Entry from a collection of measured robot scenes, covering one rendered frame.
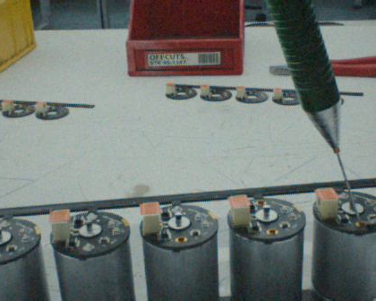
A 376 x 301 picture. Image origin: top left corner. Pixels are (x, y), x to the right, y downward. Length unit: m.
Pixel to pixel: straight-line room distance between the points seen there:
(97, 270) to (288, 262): 0.06
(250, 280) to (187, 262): 0.02
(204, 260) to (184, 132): 0.24
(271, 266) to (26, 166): 0.23
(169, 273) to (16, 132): 0.27
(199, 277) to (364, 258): 0.05
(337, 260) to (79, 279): 0.08
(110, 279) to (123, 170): 0.18
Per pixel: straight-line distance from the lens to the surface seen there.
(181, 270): 0.19
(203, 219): 0.20
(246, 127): 0.43
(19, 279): 0.20
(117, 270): 0.20
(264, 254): 0.20
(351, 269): 0.21
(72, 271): 0.20
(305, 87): 0.17
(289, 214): 0.20
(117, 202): 0.21
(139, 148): 0.40
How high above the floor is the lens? 0.92
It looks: 25 degrees down
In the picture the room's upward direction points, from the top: 3 degrees counter-clockwise
